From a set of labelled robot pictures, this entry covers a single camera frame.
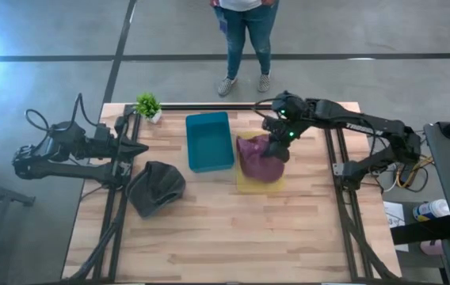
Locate yellow right arm cables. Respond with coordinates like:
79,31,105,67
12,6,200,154
394,155,435,192

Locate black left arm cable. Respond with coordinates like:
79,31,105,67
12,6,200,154
25,93,99,134

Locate white canister blue yellow label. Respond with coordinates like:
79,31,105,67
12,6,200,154
413,199,450,222

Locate person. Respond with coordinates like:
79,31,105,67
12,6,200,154
210,0,280,98

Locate yellow translucent plastic bin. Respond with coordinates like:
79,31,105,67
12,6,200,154
235,130,288,195

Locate pink object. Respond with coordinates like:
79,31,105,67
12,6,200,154
420,239,444,257

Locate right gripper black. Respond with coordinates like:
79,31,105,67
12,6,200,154
262,114,309,164

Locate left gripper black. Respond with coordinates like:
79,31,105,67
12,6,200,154
108,136,150,159

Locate small potted green plant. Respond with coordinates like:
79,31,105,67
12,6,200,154
134,93,162,124

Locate red knit beanie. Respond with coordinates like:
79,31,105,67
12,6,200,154
235,134,285,184

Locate dark grey hat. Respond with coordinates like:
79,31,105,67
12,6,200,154
126,161,187,219

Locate white paper sheet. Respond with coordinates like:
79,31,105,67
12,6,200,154
383,200,410,253

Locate teal plastic bin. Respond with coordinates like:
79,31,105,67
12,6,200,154
185,111,236,174

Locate black aluminium station frame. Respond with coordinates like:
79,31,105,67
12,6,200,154
62,103,404,285

